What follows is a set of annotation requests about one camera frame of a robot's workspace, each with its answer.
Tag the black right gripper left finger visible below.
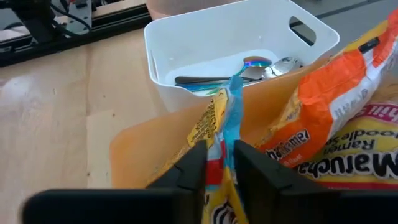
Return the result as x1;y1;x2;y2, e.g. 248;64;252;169
21;139;208;224

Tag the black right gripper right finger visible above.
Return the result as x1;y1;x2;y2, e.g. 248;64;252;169
233;139;398;224

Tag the yellow red snack packet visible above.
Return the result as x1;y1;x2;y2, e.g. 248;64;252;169
185;74;250;224

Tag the orange Maruchan ramen pack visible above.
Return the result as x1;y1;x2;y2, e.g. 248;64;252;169
254;8;398;169

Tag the plain silver spoon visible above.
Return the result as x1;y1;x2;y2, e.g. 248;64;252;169
242;56;305;81

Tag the purple iridescent spoon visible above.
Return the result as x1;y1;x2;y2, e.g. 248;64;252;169
211;55;274;96

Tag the orange plastic bin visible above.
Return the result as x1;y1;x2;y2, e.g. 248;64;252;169
108;58;329;190

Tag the white plastic bin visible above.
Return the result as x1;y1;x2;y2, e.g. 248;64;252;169
143;0;341;113

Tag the pink translucent bowl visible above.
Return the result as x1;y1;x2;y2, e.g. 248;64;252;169
145;0;248;21

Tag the silver arm base bracket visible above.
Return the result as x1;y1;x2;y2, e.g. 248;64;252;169
66;0;93;35

